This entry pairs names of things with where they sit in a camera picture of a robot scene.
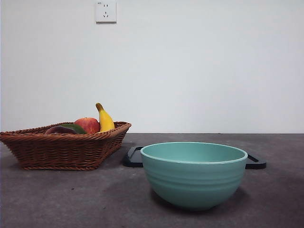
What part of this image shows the teal ribbed bowl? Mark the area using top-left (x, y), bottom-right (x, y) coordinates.
top-left (140, 142), bottom-right (249, 212)

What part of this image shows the dark purple plum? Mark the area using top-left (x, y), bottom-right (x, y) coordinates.
top-left (45, 125), bottom-right (76, 135)

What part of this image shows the yellow banana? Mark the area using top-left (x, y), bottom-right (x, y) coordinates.
top-left (95, 102), bottom-right (115, 133)

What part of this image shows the black rectangular tray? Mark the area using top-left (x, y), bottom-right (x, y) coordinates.
top-left (122, 146), bottom-right (266, 170)

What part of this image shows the red apple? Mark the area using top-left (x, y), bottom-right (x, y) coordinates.
top-left (74, 116), bottom-right (101, 134)

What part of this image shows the green mango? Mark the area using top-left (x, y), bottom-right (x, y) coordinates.
top-left (59, 123), bottom-right (86, 134)

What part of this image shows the brown wicker basket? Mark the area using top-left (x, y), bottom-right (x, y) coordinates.
top-left (0, 121), bottom-right (132, 171)

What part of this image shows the white wall socket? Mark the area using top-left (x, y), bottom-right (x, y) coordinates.
top-left (95, 1), bottom-right (117, 24)

